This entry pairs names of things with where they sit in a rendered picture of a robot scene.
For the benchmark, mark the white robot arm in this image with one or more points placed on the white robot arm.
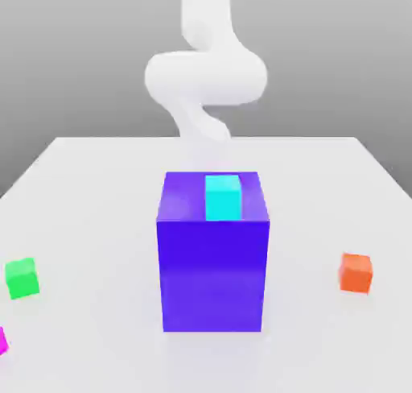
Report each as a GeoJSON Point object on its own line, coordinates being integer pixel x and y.
{"type": "Point", "coordinates": [206, 77]}

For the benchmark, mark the small cyan cube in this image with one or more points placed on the small cyan cube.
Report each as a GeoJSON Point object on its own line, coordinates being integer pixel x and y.
{"type": "Point", "coordinates": [223, 199]}

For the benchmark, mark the small orange cube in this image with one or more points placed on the small orange cube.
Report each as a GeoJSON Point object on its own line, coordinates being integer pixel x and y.
{"type": "Point", "coordinates": [355, 274]}

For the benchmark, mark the small green cube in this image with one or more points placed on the small green cube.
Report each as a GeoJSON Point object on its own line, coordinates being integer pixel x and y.
{"type": "Point", "coordinates": [22, 279]}

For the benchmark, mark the small magenta cube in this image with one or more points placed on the small magenta cube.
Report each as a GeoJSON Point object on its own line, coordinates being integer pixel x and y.
{"type": "Point", "coordinates": [2, 340]}

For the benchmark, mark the large purple box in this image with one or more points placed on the large purple box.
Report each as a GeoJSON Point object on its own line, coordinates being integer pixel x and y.
{"type": "Point", "coordinates": [212, 270]}

